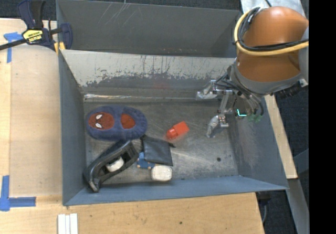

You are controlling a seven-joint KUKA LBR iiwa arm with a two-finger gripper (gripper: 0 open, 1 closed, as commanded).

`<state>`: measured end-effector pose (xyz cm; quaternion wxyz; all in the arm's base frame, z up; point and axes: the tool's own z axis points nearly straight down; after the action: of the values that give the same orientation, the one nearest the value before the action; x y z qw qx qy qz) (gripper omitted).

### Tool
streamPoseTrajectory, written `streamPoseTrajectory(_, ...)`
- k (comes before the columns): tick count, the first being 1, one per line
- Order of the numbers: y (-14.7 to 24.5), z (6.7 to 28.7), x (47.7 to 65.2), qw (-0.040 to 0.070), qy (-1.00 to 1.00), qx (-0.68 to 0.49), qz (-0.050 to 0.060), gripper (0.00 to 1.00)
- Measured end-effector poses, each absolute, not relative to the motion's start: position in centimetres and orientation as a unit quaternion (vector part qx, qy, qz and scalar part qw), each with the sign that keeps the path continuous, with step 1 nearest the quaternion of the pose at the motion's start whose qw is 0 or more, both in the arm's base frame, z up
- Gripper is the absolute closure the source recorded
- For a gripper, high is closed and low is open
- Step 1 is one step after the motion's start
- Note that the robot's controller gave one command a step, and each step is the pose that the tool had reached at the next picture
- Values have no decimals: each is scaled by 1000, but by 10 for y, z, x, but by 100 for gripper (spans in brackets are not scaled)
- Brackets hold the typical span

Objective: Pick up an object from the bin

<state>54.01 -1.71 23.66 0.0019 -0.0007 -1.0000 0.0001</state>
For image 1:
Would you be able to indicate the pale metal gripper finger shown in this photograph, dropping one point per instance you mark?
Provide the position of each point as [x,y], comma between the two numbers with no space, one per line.
[207,93]
[215,125]

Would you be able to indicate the small red block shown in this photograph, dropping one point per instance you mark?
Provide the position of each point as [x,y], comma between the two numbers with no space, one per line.
[178,129]

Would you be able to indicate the black flat pouch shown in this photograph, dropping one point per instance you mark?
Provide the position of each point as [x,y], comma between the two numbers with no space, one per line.
[157,153]

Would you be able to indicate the white rounded block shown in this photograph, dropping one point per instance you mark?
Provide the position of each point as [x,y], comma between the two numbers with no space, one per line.
[161,173]

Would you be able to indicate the grey metal bin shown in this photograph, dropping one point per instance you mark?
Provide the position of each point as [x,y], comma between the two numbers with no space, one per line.
[157,31]

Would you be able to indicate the small blue toy figure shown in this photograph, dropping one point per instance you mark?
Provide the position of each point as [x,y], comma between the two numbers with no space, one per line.
[144,163]

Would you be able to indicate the blue and red plush slipper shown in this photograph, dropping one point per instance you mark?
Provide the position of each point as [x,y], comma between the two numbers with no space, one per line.
[115,134]

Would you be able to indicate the white tape roll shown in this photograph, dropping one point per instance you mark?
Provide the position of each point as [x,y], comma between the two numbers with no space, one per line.
[115,164]

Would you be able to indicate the black tape dispenser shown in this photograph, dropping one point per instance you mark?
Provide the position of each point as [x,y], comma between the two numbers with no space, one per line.
[97,172]

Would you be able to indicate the pale wood board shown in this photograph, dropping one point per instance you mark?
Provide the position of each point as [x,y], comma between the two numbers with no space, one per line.
[34,122]

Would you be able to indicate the black cylinder on white bracket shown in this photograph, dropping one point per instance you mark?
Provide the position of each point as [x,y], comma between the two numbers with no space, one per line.
[288,91]

